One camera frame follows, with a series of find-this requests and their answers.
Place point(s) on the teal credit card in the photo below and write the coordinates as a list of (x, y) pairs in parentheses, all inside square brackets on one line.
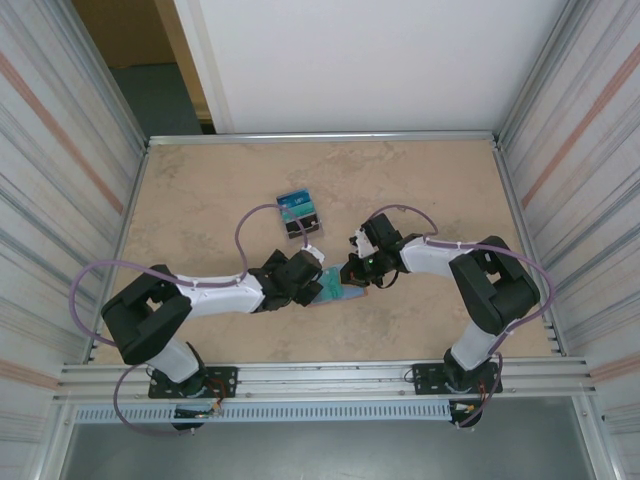
[(332, 287)]

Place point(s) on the pink leather card holder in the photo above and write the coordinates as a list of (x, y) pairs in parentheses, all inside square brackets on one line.
[(356, 292)]

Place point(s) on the clear acrylic card stand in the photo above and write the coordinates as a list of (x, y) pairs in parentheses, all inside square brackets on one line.
[(307, 235)]

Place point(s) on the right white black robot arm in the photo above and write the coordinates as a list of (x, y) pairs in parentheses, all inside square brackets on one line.
[(430, 255)]

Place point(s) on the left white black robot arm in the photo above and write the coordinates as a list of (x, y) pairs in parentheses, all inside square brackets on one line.
[(220, 292)]

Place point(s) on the black card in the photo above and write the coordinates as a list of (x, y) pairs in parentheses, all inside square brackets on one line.
[(306, 227)]

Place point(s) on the blue card with white print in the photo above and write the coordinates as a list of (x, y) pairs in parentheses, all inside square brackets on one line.
[(295, 198)]

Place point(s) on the grey metal panel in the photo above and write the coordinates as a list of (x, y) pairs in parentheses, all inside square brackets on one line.
[(325, 450)]

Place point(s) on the brown wooden door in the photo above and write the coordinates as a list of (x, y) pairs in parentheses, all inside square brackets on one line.
[(130, 30)]

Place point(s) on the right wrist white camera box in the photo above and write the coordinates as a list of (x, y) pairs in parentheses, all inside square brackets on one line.
[(361, 242)]

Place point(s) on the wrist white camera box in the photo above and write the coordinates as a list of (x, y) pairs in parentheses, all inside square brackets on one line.
[(361, 242), (315, 254)]

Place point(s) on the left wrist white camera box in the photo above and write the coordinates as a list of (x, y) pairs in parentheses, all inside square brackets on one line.
[(315, 254)]

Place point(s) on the aluminium rail under arm bases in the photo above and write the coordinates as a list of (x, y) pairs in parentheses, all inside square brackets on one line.
[(325, 380)]

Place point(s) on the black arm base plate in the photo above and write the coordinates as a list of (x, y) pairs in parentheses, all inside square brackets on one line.
[(225, 380), (425, 377)]

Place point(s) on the aluminium rail below white wall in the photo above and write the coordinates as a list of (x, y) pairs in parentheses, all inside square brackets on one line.
[(325, 137)]

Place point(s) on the aluminium side rail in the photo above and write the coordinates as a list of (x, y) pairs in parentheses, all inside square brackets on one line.
[(138, 175), (506, 175)]

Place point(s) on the aluminium frame post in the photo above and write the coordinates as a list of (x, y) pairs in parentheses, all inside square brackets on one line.
[(112, 87), (542, 75)]

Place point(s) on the white door frame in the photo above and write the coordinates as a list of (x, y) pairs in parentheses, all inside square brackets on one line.
[(205, 60)]

